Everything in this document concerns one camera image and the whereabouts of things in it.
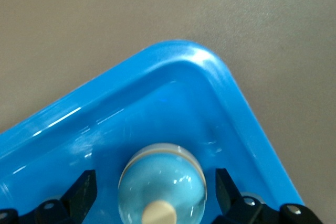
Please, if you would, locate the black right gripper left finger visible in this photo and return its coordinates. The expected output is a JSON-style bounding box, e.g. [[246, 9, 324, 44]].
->
[[0, 169, 98, 224]]

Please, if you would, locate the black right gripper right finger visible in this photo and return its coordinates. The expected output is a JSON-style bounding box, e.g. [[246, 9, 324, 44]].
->
[[212, 167, 324, 224]]

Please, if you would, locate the blue dome call bell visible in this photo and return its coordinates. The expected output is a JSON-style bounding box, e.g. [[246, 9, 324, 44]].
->
[[117, 142, 209, 224]]

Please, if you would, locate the blue plastic tray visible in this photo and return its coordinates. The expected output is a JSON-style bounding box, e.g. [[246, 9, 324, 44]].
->
[[0, 40, 306, 224]]

